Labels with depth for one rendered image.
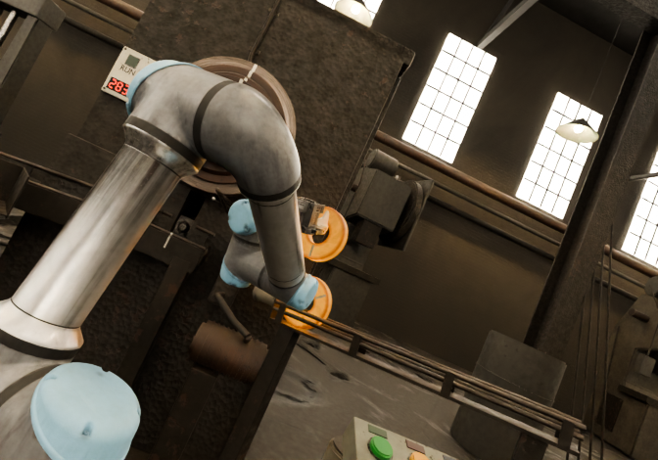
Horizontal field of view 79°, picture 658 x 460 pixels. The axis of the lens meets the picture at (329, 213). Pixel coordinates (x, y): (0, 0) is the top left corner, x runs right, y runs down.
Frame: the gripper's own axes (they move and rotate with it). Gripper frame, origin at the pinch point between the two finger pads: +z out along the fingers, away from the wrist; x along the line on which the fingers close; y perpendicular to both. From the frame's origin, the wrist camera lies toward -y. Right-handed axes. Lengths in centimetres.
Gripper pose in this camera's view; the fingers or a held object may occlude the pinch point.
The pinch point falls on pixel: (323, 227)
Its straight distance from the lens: 112.5
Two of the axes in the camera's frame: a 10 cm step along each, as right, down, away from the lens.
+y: 2.9, -9.5, -1.2
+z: 4.9, 0.4, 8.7
